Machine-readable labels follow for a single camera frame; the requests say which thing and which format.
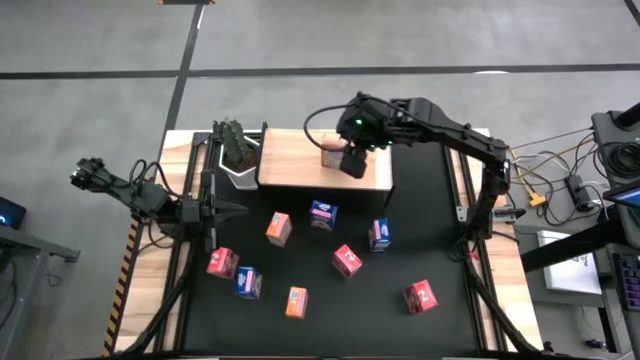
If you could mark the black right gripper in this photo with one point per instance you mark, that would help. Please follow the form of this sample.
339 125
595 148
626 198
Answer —
367 122

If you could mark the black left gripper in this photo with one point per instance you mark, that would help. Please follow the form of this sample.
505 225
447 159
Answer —
192 212

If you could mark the orange Mini Wheats cereal box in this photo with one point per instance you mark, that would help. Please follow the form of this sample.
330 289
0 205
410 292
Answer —
278 227
331 157
296 303

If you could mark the red Froot Loops cereal box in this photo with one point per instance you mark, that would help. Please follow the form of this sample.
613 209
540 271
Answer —
347 261
223 263
420 297

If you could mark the blue Frosted Flakes cereal box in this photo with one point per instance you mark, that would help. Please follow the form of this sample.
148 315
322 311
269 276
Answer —
323 215
248 283
380 235

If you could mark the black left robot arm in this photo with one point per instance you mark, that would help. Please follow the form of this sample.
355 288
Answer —
145 197

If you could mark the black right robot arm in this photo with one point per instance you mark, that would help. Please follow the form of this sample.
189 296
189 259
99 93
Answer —
450 132

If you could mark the wooden shelf with black legs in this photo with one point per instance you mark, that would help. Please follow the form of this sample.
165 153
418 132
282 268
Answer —
290 165

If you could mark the white plant pot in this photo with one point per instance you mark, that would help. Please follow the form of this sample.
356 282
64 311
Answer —
245 179

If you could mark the black table mat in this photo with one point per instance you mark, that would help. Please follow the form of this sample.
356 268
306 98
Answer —
350 330

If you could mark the grey side table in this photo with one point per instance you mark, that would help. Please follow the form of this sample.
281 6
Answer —
35 245

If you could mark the black device with blue light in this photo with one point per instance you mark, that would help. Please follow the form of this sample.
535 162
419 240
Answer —
12 212

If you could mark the black power brick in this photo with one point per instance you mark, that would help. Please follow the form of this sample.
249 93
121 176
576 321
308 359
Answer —
579 192

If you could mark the black diagonal beam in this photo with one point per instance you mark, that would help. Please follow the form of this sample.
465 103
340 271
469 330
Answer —
565 247

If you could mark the grey equipment cart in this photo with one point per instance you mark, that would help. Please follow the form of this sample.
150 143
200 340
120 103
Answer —
602 125

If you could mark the white panel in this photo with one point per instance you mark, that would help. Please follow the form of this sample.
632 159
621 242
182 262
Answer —
570 277

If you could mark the black pole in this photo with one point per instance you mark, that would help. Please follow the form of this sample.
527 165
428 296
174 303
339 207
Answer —
630 116

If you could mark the tablet with blue screen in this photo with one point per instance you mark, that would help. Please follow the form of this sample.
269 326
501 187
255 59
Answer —
627 196

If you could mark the black keyboard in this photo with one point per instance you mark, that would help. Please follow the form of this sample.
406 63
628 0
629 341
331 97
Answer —
631 282

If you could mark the small black floor item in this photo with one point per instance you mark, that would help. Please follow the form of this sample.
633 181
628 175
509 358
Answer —
595 344

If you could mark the silver metal bracket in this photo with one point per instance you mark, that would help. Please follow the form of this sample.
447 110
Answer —
464 214

